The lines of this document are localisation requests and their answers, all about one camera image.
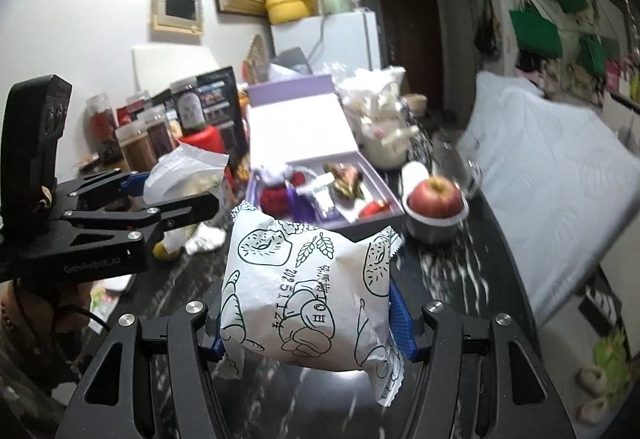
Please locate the light blue leaf pillow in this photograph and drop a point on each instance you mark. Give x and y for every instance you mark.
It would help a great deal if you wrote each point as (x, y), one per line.
(550, 169)

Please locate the wall intercom panel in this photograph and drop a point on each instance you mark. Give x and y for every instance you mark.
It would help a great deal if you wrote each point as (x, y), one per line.
(177, 11)

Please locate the clear packet of buns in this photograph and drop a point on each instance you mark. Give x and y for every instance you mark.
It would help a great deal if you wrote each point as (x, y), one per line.
(185, 174)

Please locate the green slippers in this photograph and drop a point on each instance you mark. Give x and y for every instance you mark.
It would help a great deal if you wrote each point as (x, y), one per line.
(610, 349)

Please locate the red fluffy socks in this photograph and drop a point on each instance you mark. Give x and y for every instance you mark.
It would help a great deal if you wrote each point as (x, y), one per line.
(275, 201)

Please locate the glass mug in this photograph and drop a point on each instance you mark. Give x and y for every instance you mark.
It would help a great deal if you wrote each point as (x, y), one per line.
(465, 174)

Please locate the white printed bread packet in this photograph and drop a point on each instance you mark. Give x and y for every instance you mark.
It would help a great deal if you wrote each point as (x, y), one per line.
(300, 299)

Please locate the red apple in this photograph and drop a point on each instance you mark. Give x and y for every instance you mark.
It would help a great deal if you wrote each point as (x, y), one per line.
(435, 196)

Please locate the crumpled foil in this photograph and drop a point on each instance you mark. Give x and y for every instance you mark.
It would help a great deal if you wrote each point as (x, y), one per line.
(205, 239)

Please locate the purple gift box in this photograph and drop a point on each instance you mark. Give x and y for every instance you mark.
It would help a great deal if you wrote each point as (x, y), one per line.
(295, 119)

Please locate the gold red snack packet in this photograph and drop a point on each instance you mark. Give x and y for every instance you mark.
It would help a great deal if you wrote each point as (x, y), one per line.
(345, 181)

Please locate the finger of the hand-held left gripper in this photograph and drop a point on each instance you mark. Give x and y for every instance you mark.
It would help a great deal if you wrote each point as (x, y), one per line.
(132, 184)
(190, 209)

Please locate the small beige bowl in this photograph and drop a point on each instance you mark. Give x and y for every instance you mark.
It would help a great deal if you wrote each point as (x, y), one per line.
(414, 103)

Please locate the metal bowl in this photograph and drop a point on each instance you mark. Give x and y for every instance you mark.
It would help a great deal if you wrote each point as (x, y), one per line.
(430, 231)

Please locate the grey flat case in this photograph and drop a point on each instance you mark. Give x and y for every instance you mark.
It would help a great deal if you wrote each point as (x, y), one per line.
(292, 61)

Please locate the person's patterned clothing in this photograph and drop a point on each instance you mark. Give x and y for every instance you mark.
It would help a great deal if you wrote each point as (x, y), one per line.
(30, 359)

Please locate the black hanging bag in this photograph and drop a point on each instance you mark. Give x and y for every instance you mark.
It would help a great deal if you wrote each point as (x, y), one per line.
(487, 26)

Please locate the woven fan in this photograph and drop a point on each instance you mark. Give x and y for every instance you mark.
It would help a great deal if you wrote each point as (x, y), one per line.
(257, 59)

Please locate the silver purple snack packet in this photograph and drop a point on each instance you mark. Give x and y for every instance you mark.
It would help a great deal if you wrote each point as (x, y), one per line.
(327, 204)

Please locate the small red snack packet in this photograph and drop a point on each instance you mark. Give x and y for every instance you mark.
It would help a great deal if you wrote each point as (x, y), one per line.
(375, 209)

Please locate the small yellow object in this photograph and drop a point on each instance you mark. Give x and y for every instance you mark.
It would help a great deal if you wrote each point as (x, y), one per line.
(165, 251)

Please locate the black printed carton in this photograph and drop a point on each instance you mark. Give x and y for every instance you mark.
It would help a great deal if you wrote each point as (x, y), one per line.
(220, 94)

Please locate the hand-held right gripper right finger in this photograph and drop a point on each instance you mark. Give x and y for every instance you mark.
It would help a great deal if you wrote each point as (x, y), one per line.
(401, 324)

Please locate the clear plastic bag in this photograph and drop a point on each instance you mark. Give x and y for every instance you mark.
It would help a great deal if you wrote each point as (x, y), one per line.
(370, 89)

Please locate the white cartoon water bottle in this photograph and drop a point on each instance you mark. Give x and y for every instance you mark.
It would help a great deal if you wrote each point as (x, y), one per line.
(385, 149)

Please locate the group of spice jars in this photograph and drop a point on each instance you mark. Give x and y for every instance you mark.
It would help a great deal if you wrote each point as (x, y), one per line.
(135, 149)

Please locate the black white striped box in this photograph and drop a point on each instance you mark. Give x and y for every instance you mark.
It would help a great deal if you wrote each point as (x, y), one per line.
(600, 306)

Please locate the beige slipper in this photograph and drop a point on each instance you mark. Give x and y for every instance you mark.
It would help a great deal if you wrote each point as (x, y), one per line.
(589, 379)
(595, 411)

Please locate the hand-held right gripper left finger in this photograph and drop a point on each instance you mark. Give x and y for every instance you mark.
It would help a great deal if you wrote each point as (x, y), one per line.
(215, 349)

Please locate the brown door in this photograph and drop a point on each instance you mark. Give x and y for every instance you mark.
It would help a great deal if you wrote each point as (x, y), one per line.
(410, 49)

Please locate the red container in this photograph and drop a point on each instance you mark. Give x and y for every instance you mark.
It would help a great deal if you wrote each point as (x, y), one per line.
(205, 139)

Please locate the white fridge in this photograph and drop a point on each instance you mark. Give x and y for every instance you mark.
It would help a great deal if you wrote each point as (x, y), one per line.
(345, 39)

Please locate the yellow pot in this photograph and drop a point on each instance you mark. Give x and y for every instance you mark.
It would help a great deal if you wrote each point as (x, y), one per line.
(285, 6)

